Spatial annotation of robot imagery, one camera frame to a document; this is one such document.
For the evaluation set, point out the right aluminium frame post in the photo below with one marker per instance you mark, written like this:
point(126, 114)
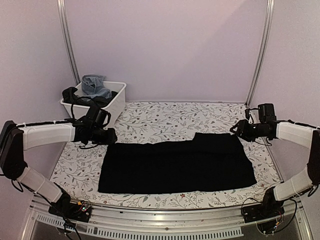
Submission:
point(270, 4)

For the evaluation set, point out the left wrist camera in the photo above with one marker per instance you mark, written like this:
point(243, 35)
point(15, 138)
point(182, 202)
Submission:
point(98, 117)

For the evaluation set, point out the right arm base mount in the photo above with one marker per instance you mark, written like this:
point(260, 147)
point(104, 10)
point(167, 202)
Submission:
point(268, 208)

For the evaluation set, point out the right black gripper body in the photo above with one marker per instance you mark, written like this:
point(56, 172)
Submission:
point(252, 133)

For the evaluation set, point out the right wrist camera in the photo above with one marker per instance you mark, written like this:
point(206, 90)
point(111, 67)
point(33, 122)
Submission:
point(266, 113)

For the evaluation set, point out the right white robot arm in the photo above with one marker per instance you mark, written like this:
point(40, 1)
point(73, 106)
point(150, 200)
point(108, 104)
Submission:
point(298, 145)

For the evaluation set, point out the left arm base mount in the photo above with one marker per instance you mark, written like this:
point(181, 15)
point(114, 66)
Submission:
point(78, 211)

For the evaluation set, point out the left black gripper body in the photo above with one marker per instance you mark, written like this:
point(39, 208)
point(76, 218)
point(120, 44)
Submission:
point(98, 137)

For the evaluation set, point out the white plastic laundry bin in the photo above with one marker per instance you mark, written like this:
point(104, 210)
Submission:
point(115, 107)

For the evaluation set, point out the dark garment in bin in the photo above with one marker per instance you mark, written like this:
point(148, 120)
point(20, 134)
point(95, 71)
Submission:
point(70, 97)

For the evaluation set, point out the aluminium frame post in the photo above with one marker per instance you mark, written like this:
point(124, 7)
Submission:
point(63, 18)
point(270, 4)

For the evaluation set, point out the left aluminium frame post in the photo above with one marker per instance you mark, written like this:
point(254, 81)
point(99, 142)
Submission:
point(63, 18)

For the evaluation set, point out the front aluminium rail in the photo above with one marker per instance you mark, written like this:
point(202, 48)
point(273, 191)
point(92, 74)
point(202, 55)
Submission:
point(122, 223)

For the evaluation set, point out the black t-shirt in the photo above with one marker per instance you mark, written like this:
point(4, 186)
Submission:
point(209, 162)

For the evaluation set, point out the blue denim garment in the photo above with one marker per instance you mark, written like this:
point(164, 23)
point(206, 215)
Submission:
point(92, 85)

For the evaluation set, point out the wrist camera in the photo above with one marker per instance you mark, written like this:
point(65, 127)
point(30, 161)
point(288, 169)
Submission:
point(266, 113)
point(98, 117)

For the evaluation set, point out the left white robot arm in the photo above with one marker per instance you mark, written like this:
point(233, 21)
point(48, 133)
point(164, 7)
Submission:
point(16, 139)

